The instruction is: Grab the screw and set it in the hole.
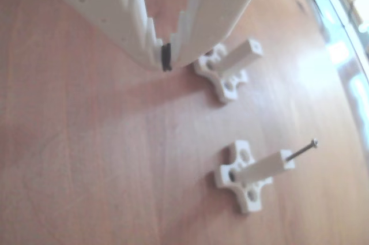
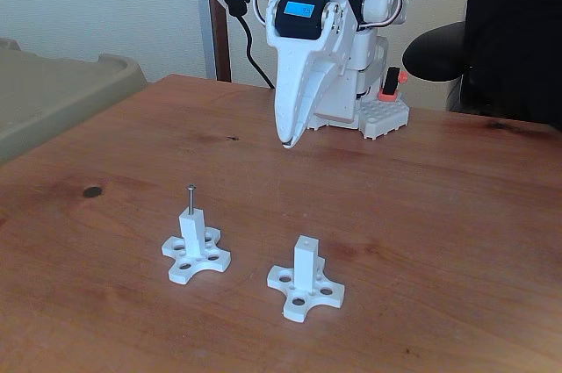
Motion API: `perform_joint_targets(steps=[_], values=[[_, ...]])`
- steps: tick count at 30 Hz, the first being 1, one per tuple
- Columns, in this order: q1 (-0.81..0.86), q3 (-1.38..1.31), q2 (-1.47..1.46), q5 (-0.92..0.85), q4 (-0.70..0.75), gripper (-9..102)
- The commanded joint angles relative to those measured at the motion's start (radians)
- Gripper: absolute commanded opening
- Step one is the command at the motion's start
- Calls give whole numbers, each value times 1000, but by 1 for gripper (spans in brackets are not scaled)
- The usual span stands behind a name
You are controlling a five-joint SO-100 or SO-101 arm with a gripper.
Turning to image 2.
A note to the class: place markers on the grey striped fabric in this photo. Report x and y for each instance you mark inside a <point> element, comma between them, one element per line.
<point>452,96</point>

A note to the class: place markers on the white cross-base post stand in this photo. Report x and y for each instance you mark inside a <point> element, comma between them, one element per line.
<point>193,232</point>
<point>306,263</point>

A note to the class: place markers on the black office chair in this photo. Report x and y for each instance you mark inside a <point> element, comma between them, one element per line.
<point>434,52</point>

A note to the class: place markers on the orange and black clamp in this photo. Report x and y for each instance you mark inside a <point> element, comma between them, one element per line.
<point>393,83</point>

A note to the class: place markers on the white perforated base plate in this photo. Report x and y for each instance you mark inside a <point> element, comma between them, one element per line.
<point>386,120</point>

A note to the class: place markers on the beige plastic bin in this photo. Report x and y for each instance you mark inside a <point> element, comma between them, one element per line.
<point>52,96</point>

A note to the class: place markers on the small metal screw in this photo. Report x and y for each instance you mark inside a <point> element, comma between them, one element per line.
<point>192,199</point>

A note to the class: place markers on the brown wooden post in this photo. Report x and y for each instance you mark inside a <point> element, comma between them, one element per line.
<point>219,48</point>

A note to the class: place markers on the person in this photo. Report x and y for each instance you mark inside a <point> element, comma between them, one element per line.
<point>518,30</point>

